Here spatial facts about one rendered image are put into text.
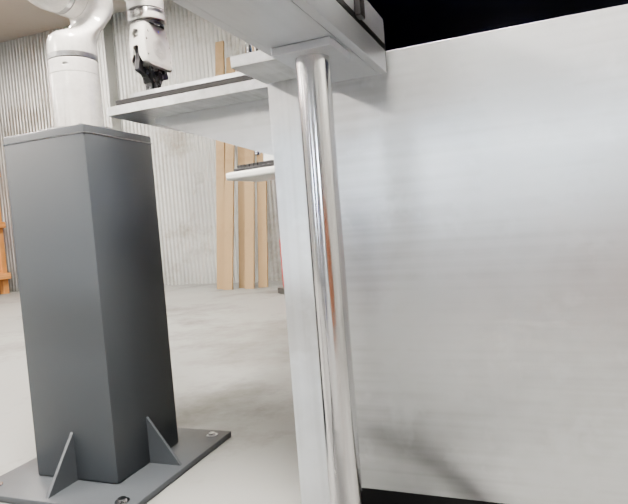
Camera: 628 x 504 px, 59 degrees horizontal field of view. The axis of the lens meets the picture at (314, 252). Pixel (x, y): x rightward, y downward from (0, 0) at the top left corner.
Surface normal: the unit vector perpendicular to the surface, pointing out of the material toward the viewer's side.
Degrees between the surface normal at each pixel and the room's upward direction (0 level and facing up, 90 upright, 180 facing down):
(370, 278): 90
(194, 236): 90
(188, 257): 90
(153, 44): 89
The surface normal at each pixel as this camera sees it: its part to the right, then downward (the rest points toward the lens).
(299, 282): -0.37, 0.07
